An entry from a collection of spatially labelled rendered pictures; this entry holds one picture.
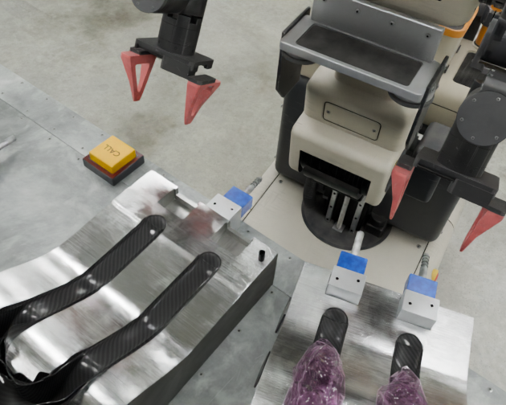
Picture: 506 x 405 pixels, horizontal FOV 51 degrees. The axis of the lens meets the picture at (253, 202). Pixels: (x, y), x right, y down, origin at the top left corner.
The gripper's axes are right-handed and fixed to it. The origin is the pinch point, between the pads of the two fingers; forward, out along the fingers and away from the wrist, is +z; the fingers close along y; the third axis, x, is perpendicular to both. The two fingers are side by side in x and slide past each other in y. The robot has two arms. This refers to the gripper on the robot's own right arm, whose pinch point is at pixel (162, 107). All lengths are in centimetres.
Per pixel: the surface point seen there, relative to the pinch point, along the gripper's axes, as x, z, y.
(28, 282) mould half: -23.7, 21.6, 0.1
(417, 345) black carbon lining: -1, 16, 49
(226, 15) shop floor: 195, 13, -91
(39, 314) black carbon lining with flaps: -26.5, 22.4, 5.0
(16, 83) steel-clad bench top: 14.9, 14.5, -44.8
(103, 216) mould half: -9.0, 16.9, -0.6
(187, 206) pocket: 0.9, 14.2, 8.0
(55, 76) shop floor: 117, 52, -126
